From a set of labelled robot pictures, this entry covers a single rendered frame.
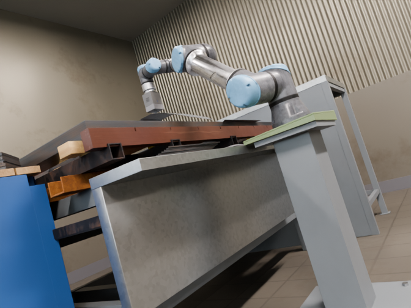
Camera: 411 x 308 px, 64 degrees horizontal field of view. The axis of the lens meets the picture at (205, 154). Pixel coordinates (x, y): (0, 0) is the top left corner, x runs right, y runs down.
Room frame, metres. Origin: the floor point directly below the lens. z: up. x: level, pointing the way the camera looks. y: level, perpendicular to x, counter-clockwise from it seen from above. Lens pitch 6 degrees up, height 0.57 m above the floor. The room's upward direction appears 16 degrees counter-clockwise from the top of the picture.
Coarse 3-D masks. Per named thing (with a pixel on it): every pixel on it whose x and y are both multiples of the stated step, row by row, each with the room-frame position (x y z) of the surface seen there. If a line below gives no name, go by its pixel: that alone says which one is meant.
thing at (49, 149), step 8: (88, 120) 0.97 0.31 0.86; (96, 120) 0.99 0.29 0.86; (104, 120) 1.02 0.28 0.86; (72, 128) 0.99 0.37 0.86; (80, 128) 0.97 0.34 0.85; (64, 136) 1.02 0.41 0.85; (72, 136) 1.00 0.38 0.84; (80, 136) 0.98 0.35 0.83; (48, 144) 1.07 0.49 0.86; (56, 144) 1.05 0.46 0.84; (184, 144) 1.68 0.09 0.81; (32, 152) 1.13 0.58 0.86; (40, 152) 1.10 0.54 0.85; (48, 152) 1.08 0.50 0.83; (56, 152) 1.05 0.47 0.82; (128, 152) 1.43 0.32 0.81; (24, 160) 1.17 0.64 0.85; (32, 160) 1.14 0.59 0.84; (40, 160) 1.11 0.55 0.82; (48, 160) 1.12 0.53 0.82; (56, 160) 1.16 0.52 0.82; (64, 160) 1.20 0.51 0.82; (72, 160) 1.40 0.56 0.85; (40, 168) 1.21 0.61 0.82; (48, 168) 1.26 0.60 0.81; (56, 168) 1.48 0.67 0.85; (40, 176) 1.46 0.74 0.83
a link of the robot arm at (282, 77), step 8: (272, 64) 1.18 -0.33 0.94; (280, 64) 1.19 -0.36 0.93; (272, 72) 1.17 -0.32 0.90; (280, 72) 1.18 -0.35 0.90; (288, 72) 1.20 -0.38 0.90; (280, 80) 1.17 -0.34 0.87; (288, 80) 1.19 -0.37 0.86; (280, 88) 1.17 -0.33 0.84; (288, 88) 1.18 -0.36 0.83; (280, 96) 1.19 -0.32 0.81
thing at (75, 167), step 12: (108, 144) 0.95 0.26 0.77; (120, 144) 0.98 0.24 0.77; (84, 156) 1.01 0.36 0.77; (96, 156) 0.98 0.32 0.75; (108, 156) 0.95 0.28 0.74; (120, 156) 0.99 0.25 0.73; (60, 168) 1.09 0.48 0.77; (72, 168) 1.05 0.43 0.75; (84, 168) 1.02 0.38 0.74; (96, 168) 1.02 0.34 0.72; (36, 180) 1.18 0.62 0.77; (48, 180) 1.14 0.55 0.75; (60, 180) 1.10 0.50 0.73
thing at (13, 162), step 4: (0, 152) 0.97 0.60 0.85; (0, 156) 0.97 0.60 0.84; (4, 156) 0.99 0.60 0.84; (8, 156) 1.02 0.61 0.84; (12, 156) 1.05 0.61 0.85; (0, 160) 0.97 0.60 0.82; (4, 160) 0.97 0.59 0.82; (8, 160) 1.01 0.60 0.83; (12, 160) 1.04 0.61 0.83; (16, 160) 1.08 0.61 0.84; (0, 164) 0.97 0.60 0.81; (4, 164) 0.97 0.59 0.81; (8, 164) 0.99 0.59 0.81; (12, 164) 1.03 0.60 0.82; (16, 164) 1.07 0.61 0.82; (20, 164) 1.10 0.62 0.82; (0, 168) 0.96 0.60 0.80; (4, 168) 0.96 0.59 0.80; (8, 168) 0.98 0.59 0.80
